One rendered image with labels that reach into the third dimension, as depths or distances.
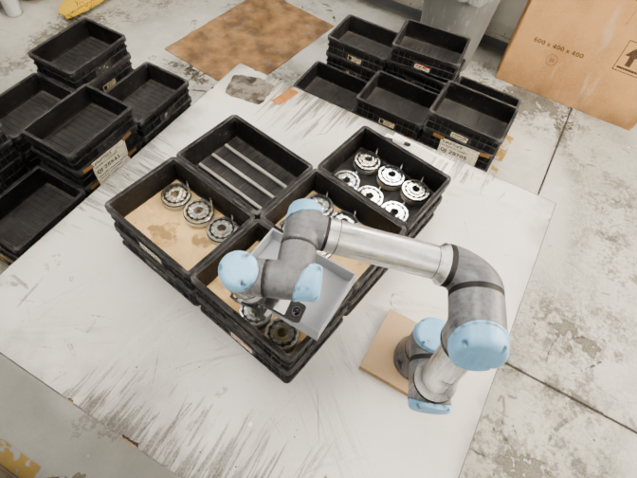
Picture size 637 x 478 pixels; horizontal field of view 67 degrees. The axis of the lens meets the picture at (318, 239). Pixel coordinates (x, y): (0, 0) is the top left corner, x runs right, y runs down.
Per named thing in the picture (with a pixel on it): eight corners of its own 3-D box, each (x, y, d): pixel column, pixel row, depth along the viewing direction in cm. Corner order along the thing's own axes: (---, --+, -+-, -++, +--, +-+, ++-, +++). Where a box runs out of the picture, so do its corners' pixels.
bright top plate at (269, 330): (305, 332, 143) (305, 331, 142) (282, 357, 138) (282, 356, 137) (281, 311, 146) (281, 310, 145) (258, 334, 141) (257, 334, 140)
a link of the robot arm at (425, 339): (444, 333, 149) (457, 315, 138) (444, 376, 142) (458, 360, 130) (405, 327, 149) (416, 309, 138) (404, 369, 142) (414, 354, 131)
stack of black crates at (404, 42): (451, 102, 316) (476, 40, 278) (432, 132, 299) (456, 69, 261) (393, 78, 326) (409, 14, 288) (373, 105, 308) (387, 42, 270)
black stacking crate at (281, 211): (400, 248, 168) (408, 229, 158) (349, 305, 154) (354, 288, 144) (313, 188, 180) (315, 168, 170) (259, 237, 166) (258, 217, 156)
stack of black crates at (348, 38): (394, 81, 324) (406, 35, 296) (375, 105, 309) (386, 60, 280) (342, 59, 333) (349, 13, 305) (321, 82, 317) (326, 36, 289)
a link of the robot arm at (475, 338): (445, 370, 142) (515, 284, 96) (445, 422, 134) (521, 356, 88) (405, 364, 143) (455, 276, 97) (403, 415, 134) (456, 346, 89)
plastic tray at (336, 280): (354, 283, 131) (356, 273, 127) (317, 340, 121) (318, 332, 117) (272, 237, 138) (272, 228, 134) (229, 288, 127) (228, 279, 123)
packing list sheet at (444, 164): (456, 160, 209) (456, 159, 209) (437, 194, 197) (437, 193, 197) (389, 130, 216) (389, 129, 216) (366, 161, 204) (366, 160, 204)
